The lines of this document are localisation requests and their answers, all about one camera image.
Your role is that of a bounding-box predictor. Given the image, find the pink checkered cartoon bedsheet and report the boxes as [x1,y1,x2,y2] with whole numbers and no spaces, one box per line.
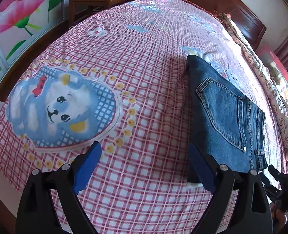
[14,0,286,233]

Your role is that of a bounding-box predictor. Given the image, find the blue denim jeans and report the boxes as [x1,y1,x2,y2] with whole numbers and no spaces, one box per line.
[187,55,268,173]

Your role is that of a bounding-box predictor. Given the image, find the dark wooden headboard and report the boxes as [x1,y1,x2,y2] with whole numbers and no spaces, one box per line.
[184,0,267,50]

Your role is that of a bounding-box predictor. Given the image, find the person's right hand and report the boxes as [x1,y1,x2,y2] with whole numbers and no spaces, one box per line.
[271,200,287,233]

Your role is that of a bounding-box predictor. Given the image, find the floral sliding wardrobe door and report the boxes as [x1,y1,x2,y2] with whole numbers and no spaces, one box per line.
[0,0,69,82]

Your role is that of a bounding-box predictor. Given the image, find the floral patterned quilt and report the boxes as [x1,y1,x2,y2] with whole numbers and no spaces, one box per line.
[217,13,288,165]

